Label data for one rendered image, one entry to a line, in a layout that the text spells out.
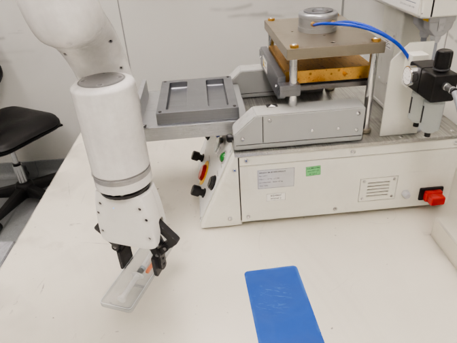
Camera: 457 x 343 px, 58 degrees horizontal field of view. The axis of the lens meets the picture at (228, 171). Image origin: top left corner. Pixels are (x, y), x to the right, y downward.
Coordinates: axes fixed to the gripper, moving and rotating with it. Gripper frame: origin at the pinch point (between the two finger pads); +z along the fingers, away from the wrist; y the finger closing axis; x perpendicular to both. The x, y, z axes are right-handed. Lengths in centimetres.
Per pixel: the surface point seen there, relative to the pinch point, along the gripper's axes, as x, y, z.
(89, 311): -6.8, -8.0, 7.6
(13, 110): 119, -149, 33
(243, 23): 180, -34, -1
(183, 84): 41.3, -7.9, -16.2
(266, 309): 1.5, 21.2, 7.6
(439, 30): 39, 44, -30
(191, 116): 25.0, 0.6, -15.7
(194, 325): -4.7, 10.8, 7.6
